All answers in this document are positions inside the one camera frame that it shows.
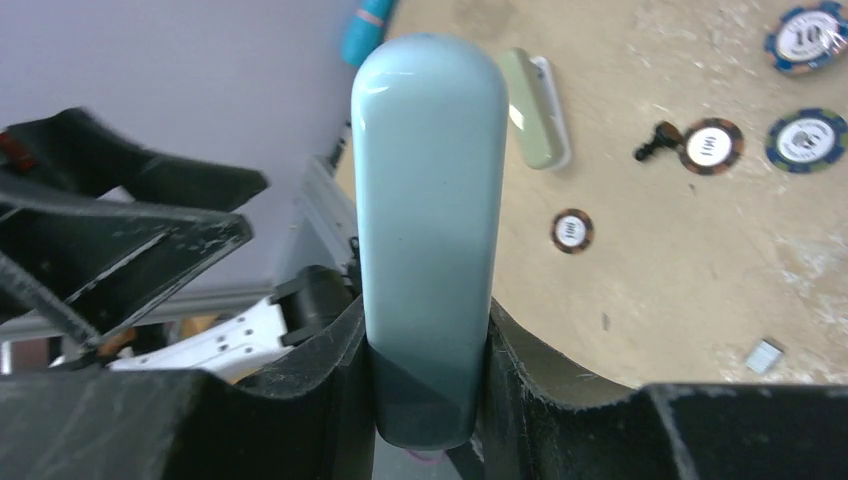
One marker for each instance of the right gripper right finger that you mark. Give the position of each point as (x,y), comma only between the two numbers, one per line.
(544,417)

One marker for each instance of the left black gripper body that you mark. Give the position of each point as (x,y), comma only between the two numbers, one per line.
(97,231)

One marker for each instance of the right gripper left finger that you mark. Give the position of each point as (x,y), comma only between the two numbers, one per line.
(307,415)

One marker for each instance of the silver staple strip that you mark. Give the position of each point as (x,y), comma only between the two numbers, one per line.
(764,356)

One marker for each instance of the green stapler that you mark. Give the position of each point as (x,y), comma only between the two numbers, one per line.
(535,110)

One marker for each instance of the blue stapler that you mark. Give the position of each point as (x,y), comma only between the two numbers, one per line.
(429,123)

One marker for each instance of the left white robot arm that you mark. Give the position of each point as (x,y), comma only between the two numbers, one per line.
(231,333)

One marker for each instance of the orange poker chip lower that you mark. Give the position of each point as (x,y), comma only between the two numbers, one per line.
(572,231)

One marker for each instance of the orange poker chip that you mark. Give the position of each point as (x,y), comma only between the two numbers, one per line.
(711,146)
(572,231)

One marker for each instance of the small black knob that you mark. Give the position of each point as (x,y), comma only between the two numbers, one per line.
(666,136)

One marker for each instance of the orange poker chip upper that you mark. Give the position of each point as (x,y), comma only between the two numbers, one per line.
(711,146)

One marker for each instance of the blue toy microphone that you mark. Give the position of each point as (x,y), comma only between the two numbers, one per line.
(366,30)

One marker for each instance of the blue green poker chip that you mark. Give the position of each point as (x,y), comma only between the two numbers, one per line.
(807,140)

